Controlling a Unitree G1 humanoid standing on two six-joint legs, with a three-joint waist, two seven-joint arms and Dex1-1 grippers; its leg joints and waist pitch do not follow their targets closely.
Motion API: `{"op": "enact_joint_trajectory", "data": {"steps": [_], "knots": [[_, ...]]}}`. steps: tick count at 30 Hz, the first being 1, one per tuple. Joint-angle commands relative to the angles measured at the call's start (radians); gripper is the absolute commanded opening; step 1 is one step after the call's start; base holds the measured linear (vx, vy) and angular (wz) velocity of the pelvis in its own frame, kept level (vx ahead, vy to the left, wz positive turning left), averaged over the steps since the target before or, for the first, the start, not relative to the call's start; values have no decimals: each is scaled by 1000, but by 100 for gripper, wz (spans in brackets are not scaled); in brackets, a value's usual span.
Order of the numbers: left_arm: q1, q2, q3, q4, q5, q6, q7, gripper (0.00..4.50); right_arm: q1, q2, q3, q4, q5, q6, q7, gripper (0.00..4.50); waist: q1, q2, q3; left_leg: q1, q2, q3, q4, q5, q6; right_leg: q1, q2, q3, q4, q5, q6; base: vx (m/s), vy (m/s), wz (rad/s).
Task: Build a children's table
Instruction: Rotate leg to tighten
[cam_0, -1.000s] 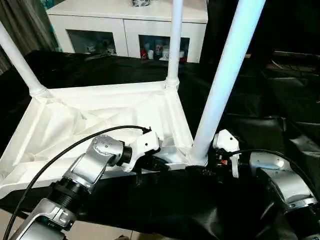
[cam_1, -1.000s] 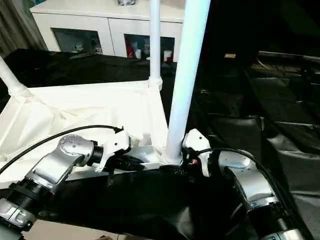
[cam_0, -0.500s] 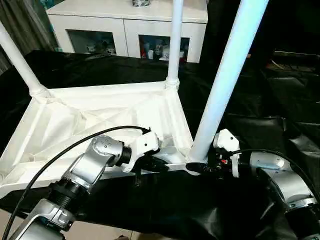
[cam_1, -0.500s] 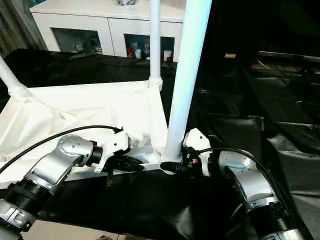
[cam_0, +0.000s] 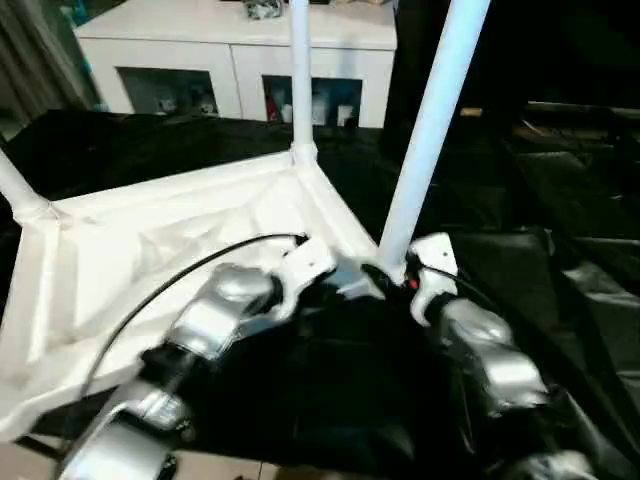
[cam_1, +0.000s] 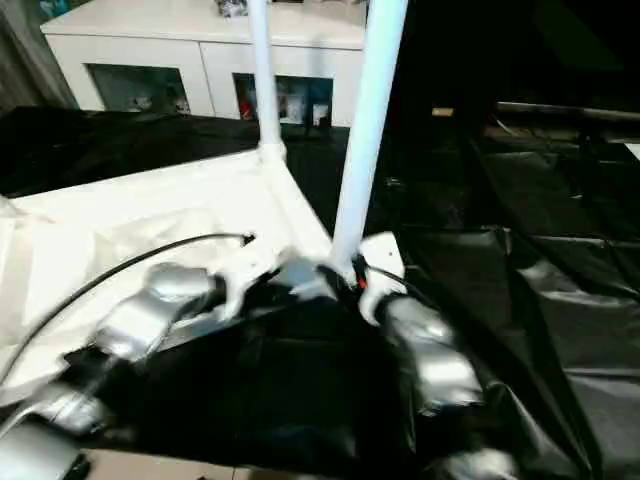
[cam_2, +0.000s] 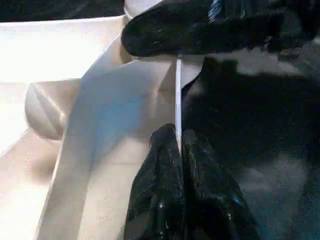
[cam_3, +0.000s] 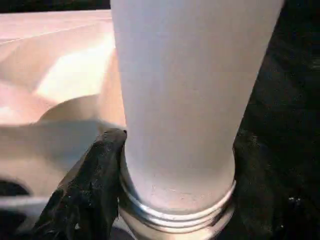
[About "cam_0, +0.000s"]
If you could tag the black tripod leg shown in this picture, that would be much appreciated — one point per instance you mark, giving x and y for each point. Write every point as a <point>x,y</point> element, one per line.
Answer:
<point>42,445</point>

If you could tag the white glass-door cabinet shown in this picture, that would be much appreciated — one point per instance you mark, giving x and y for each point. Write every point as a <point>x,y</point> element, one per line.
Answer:
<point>175,45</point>

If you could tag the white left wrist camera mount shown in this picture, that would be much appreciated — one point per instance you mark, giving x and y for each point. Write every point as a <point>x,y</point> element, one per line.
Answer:
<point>310,255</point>

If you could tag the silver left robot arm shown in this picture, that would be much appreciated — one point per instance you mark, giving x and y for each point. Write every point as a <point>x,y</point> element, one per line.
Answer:
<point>215,310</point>

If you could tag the small yellow label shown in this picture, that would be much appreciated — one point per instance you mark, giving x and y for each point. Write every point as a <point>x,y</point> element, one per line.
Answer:
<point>471,112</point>

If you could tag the white plastic table top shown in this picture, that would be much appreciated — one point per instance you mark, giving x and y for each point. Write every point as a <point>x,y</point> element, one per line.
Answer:
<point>125,240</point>

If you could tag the grey curtain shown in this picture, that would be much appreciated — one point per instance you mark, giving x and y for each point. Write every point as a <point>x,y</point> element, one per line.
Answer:
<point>35,60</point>

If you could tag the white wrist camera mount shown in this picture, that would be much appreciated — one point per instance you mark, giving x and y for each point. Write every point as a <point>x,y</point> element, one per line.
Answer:
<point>310,255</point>
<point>435,250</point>

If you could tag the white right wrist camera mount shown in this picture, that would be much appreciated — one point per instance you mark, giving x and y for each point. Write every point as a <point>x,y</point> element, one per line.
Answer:
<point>435,250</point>

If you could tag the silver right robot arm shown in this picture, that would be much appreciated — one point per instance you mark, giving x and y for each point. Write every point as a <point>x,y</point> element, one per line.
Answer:
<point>500,360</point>

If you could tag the white plastic table leg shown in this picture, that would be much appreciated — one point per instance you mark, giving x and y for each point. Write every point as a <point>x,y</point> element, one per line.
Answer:
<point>302,75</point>
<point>430,125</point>
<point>17,185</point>

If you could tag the dark item on cabinet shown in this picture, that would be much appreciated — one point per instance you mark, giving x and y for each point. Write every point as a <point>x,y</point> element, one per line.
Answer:
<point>262,9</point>

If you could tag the black work mat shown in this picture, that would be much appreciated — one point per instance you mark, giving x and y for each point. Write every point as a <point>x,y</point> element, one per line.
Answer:
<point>550,225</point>

